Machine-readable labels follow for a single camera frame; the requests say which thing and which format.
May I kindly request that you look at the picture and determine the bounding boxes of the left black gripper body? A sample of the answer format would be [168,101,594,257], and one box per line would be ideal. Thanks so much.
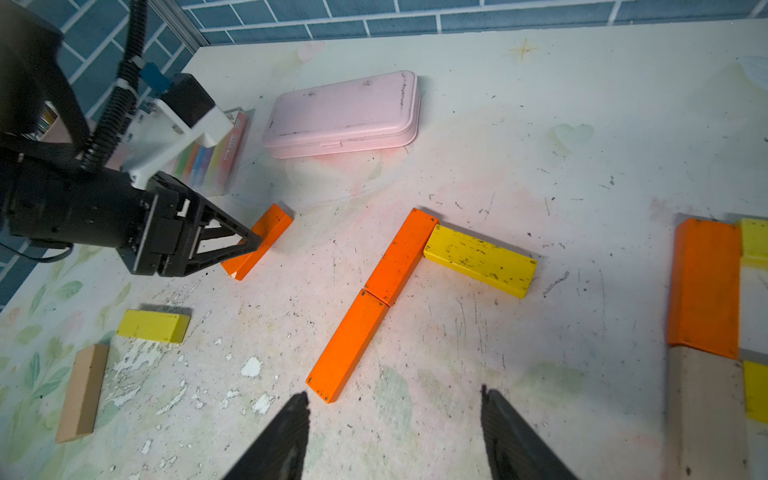
[1,149,198,277]

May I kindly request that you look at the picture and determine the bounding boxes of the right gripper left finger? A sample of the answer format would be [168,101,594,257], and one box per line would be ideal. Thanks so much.
[224,392,310,480]

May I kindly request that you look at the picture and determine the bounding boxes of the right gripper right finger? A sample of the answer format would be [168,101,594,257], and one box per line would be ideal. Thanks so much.
[481,385,576,480]

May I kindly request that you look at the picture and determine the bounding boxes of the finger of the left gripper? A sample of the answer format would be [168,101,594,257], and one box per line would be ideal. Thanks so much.
[161,172,252,237]
[180,233,261,276]

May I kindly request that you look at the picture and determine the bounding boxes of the orange block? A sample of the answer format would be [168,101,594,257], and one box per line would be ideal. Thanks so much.
[306,289,389,403]
[221,204,293,281]
[666,218,741,359]

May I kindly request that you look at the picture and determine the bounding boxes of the orange block low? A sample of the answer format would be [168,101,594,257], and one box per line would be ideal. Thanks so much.
[364,208,439,307]

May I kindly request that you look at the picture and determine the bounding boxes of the wooden block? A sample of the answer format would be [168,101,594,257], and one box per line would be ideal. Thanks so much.
[665,346,749,479]
[55,343,109,444]

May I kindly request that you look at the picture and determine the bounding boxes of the yellow block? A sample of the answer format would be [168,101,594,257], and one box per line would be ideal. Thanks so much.
[116,310,190,344]
[743,361,768,423]
[738,218,768,270]
[424,225,537,299]

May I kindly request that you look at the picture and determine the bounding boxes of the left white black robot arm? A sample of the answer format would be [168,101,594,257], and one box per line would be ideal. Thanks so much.
[1,1,262,277]

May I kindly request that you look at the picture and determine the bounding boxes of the colourful marker box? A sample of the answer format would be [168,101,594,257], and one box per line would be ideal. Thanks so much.
[171,109,249,197]

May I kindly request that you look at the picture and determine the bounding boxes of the pink pencil case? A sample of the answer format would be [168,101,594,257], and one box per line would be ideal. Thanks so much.
[262,70,421,159]

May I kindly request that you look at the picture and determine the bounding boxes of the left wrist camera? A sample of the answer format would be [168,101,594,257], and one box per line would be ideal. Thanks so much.
[121,73,233,190]

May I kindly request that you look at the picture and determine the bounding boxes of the left black corrugated cable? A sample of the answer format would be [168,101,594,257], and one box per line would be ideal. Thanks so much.
[77,0,151,175]

